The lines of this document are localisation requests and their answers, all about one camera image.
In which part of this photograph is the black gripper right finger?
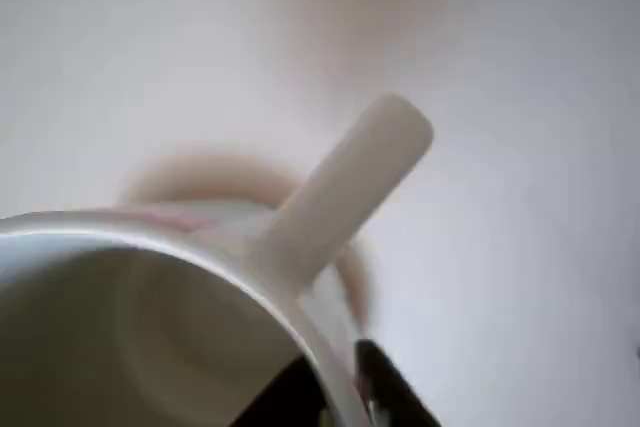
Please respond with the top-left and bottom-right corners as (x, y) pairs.
(353, 338), (443, 427)

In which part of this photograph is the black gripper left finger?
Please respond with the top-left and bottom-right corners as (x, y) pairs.
(238, 352), (329, 427)

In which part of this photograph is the white measuring cup with handle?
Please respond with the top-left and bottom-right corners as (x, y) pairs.
(0, 91), (435, 427)

